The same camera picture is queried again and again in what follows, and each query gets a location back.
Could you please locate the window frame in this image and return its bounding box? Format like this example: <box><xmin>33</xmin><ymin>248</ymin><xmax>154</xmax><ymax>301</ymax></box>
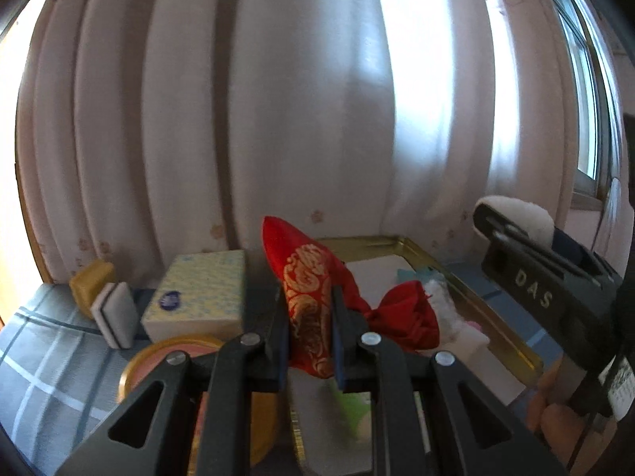
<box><xmin>551</xmin><ymin>0</ymin><xmax>624</xmax><ymax>201</ymax></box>

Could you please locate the white gauze roll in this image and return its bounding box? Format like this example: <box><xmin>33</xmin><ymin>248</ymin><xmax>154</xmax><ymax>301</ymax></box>
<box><xmin>475</xmin><ymin>196</ymin><xmax>555</xmax><ymax>248</ymax></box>

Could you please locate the yellow sponge block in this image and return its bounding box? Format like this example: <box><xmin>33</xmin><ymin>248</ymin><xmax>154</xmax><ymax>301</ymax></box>
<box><xmin>69</xmin><ymin>259</ymin><xmax>117</xmax><ymax>319</ymax></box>

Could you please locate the round yellow lidded tin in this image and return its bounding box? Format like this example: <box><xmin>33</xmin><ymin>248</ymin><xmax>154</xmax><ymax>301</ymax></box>
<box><xmin>116</xmin><ymin>333</ymin><xmax>287</xmax><ymax>470</ymax></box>

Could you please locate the gold metal tray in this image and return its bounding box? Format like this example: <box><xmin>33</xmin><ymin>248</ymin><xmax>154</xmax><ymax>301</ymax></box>
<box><xmin>289</xmin><ymin>236</ymin><xmax>544</xmax><ymax>475</ymax></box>

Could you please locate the white grey sponge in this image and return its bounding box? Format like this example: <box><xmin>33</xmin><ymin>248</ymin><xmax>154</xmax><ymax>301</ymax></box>
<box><xmin>90</xmin><ymin>282</ymin><xmax>140</xmax><ymax>350</ymax></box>

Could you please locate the pink-trimmed white gauze cloth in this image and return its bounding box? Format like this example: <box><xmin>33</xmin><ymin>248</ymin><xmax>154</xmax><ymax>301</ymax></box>
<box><xmin>424</xmin><ymin>280</ymin><xmax>490</xmax><ymax>363</ymax></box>

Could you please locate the green white packet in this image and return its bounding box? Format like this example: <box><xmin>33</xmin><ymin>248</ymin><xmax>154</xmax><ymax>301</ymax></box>
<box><xmin>333</xmin><ymin>387</ymin><xmax>372</xmax><ymax>441</ymax></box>

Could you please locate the tissue pack with blue pattern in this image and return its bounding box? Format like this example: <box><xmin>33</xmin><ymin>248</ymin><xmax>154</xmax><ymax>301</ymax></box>
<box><xmin>141</xmin><ymin>250</ymin><xmax>246</xmax><ymax>343</ymax></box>

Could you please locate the floral cream curtain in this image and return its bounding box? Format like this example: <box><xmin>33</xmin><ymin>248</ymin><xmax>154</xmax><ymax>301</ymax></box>
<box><xmin>16</xmin><ymin>0</ymin><xmax>578</xmax><ymax>286</ymax></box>

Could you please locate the person's hand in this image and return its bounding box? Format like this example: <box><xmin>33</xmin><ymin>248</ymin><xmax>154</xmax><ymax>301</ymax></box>
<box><xmin>525</xmin><ymin>359</ymin><xmax>617</xmax><ymax>475</ymax></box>

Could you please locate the red gold embroidered pouch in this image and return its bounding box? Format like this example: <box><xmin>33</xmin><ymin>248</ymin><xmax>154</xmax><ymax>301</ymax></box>
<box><xmin>262</xmin><ymin>216</ymin><xmax>440</xmax><ymax>379</ymax></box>

